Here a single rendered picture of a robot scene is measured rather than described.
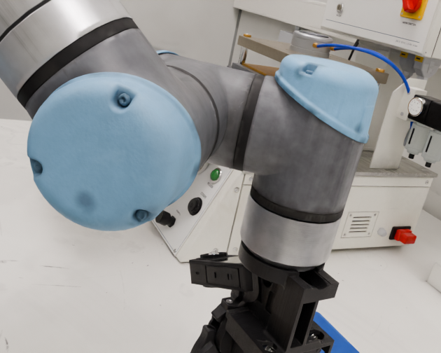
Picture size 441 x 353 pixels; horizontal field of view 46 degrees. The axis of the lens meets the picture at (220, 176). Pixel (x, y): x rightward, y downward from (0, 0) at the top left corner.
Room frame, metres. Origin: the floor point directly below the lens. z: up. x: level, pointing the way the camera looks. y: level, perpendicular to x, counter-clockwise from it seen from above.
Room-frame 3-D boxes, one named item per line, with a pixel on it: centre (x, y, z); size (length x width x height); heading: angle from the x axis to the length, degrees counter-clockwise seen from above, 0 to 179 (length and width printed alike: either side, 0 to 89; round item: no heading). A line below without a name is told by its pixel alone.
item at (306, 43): (1.06, -0.16, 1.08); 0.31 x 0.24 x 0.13; 29
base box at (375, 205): (1.04, -0.12, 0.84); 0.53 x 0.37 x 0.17; 119
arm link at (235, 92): (0.38, 0.04, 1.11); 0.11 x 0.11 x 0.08; 84
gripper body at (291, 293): (0.38, -0.07, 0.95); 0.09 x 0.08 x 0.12; 35
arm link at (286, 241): (0.39, -0.07, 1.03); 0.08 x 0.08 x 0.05
